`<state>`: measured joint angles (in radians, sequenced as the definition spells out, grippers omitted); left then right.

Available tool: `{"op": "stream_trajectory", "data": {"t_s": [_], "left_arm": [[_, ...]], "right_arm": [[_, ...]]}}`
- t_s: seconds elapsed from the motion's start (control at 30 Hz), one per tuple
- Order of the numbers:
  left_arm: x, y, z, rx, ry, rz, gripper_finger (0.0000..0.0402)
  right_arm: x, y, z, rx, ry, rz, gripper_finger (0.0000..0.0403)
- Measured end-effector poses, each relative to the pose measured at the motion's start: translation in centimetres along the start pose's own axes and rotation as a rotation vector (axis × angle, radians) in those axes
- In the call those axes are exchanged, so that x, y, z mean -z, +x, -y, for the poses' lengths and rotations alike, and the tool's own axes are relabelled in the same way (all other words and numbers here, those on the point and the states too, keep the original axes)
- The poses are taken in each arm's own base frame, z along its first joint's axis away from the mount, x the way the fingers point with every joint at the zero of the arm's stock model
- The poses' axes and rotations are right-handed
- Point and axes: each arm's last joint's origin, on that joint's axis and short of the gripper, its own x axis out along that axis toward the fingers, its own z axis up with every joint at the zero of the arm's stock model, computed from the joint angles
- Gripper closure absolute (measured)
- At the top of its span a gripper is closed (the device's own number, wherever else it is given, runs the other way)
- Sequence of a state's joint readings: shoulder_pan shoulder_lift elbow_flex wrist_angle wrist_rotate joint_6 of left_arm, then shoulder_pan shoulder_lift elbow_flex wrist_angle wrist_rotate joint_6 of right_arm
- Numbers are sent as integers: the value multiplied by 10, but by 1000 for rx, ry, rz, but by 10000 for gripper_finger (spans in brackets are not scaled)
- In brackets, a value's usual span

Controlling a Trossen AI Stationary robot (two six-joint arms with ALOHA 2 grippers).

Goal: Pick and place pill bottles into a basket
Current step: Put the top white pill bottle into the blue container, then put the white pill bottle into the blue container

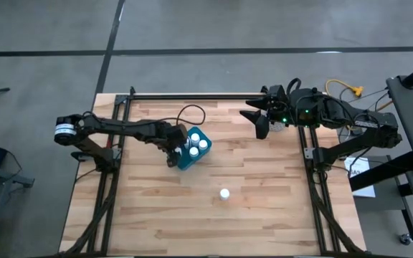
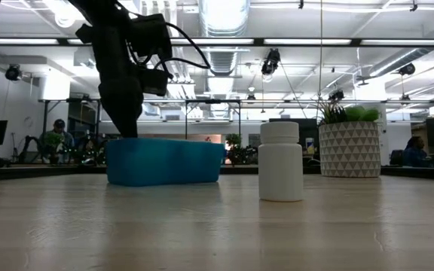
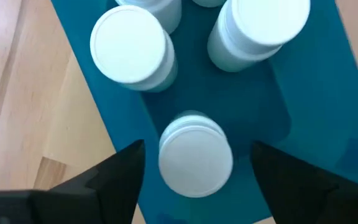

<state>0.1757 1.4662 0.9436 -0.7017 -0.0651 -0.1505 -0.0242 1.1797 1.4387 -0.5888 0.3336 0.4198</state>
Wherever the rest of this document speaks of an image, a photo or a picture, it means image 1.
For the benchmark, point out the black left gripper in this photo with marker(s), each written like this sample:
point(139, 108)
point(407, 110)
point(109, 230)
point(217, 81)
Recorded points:
point(167, 135)

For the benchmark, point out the black aluminium table frame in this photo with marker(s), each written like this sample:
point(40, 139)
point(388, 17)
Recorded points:
point(210, 96)

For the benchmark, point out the blue plastic basket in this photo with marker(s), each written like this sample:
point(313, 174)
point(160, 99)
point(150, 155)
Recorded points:
point(186, 163)

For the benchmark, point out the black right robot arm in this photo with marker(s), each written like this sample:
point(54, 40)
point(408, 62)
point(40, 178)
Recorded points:
point(371, 125)

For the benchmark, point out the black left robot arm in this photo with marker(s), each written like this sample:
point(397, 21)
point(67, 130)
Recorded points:
point(120, 126)

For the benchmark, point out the white printed paper sheet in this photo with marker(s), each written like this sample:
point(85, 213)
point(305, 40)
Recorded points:
point(366, 186)

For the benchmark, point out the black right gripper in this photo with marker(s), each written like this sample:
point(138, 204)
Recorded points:
point(290, 107)

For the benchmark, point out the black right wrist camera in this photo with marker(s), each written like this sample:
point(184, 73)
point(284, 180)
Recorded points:
point(262, 129)

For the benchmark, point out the black caster wheel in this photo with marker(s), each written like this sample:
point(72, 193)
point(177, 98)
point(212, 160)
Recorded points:
point(405, 239)

